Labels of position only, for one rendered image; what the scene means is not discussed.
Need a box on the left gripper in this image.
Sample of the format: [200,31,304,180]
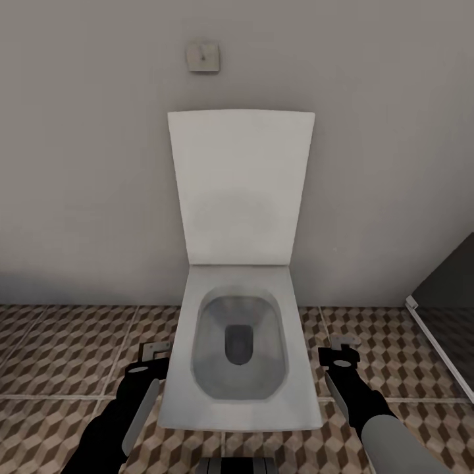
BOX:
[128,357,169,380]

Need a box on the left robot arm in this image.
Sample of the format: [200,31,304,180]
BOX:
[60,340,173,474]

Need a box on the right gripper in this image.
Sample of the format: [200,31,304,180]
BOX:
[318,347,360,369]

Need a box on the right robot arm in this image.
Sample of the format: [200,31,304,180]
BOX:
[318,334,456,474]

